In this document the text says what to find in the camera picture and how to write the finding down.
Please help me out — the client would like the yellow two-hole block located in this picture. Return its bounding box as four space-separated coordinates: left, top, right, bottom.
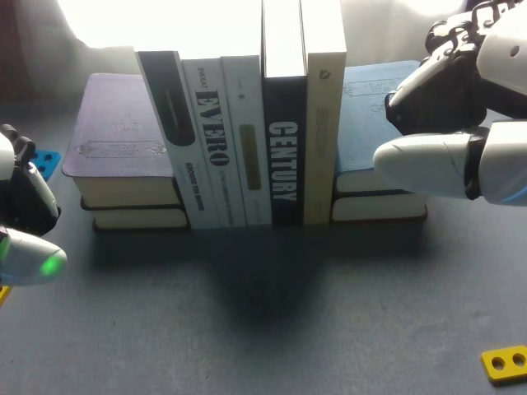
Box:
480 345 527 387

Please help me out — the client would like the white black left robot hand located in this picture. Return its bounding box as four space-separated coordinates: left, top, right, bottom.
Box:
0 123 69 288

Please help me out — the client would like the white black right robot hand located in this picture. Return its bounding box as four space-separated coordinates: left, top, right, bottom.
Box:
371 0 527 207

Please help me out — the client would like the cream spine book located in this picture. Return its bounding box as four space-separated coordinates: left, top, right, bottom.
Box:
298 0 348 226

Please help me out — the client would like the blue embossed hardcover book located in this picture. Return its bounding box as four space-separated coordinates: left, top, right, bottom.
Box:
333 60 425 195

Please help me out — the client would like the purple embossed hardcover book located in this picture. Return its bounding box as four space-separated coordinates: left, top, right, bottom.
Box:
61 72 184 209

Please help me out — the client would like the grey table cloth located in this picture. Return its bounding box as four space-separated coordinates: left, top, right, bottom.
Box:
0 102 527 395

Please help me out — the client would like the blue block with holes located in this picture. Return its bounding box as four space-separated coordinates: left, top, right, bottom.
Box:
30 150 62 184

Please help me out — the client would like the grey book with gold label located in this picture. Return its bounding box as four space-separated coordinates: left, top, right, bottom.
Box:
220 55 273 226

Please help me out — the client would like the dark hardcover book under blue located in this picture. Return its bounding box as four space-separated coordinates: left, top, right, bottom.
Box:
329 191 429 225

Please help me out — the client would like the black CENTURY book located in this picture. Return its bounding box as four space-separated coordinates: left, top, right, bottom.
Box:
261 0 309 226

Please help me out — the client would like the dark hardcover book under purple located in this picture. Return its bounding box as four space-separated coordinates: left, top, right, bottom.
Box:
80 197 191 231

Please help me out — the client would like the white SWEAT EVERO book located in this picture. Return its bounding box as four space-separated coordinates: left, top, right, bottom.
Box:
180 57 248 229

